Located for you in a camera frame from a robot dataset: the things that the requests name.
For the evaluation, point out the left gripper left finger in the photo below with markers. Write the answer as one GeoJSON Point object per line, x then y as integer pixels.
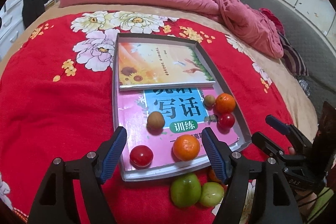
{"type": "Point", "coordinates": [55, 199]}

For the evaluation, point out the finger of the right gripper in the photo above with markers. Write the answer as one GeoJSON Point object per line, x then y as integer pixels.
{"type": "Point", "coordinates": [298, 140]}
{"type": "Point", "coordinates": [270, 148]}

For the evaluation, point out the red tomato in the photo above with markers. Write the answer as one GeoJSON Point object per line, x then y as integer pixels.
{"type": "Point", "coordinates": [141, 156]}
{"type": "Point", "coordinates": [226, 121]}

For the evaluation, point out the orange tangerine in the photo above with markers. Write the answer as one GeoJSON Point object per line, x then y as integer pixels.
{"type": "Point", "coordinates": [186, 147]}
{"type": "Point", "coordinates": [225, 103]}
{"type": "Point", "coordinates": [213, 177]}

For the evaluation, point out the small brown longan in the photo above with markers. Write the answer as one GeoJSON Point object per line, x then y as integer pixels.
{"type": "Point", "coordinates": [209, 101]}

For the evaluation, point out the round green fruit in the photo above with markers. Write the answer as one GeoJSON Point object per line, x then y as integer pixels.
{"type": "Point", "coordinates": [212, 194]}

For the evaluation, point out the large green mango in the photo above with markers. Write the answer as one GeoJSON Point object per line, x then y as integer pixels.
{"type": "Point", "coordinates": [185, 190]}

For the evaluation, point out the brown kiwi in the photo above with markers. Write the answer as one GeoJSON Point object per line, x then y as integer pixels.
{"type": "Point", "coordinates": [155, 121]}

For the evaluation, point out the person's hand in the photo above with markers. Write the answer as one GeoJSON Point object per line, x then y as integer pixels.
{"type": "Point", "coordinates": [291, 151]}

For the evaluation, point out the beige bed sheet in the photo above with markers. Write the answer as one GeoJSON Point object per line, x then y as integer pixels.
{"type": "Point", "coordinates": [298, 104]}

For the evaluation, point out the grey shallow box tray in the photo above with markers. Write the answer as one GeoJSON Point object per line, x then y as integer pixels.
{"type": "Point", "coordinates": [220, 85]}

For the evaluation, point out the striped dark pillow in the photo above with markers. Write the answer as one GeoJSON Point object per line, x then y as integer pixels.
{"type": "Point", "coordinates": [292, 59]}

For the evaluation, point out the pink Chinese workbook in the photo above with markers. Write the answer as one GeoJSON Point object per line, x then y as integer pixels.
{"type": "Point", "coordinates": [184, 113]}

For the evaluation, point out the grey headboard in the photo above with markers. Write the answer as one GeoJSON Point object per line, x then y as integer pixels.
{"type": "Point", "coordinates": [319, 85]}

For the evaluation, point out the red floral blanket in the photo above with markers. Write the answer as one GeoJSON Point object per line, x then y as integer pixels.
{"type": "Point", "coordinates": [56, 94]}

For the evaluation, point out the sunflower cover book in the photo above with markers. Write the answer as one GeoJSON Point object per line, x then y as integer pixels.
{"type": "Point", "coordinates": [153, 65]}

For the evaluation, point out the white drawer cabinet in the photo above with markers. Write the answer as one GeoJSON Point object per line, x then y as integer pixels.
{"type": "Point", "coordinates": [12, 24]}

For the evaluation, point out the black bag on floor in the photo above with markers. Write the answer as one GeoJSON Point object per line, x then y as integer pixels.
{"type": "Point", "coordinates": [32, 9]}

